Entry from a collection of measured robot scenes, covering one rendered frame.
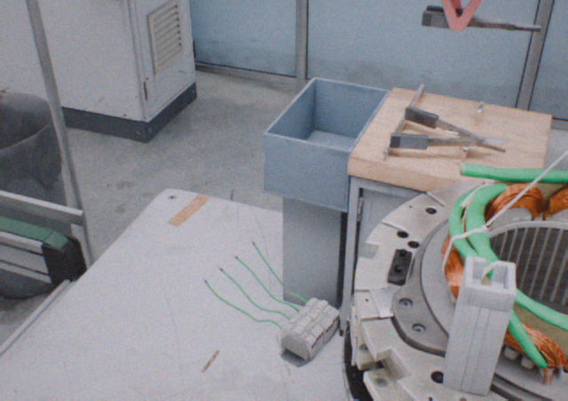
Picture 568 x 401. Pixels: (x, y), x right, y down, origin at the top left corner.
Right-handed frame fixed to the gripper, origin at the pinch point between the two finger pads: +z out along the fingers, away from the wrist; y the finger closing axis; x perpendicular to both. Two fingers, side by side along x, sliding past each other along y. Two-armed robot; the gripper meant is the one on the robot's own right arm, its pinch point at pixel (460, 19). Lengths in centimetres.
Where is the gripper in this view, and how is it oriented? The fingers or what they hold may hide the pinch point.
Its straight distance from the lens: 75.7
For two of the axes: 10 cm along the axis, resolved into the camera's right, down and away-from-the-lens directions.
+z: 0.2, 8.2, 5.7
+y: -3.9, 5.4, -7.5
